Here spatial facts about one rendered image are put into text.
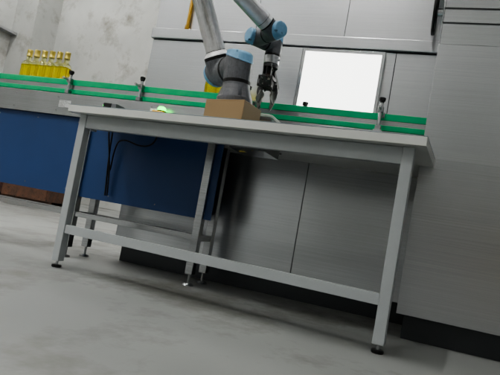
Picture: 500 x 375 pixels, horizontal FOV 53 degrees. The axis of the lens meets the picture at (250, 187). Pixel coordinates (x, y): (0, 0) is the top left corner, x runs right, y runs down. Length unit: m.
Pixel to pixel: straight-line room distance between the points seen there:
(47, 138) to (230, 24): 1.22
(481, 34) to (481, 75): 0.17
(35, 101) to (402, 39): 2.03
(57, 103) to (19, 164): 0.42
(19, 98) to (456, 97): 2.33
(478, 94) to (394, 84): 0.54
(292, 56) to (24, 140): 1.59
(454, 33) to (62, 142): 2.06
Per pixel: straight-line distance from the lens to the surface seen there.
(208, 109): 2.08
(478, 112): 2.26
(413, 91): 2.67
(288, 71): 2.77
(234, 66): 2.11
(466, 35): 2.36
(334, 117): 2.47
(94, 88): 2.94
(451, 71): 2.31
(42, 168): 3.04
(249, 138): 2.00
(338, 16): 2.85
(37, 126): 3.12
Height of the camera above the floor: 0.37
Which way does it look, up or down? 4 degrees up
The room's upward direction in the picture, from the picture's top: 10 degrees clockwise
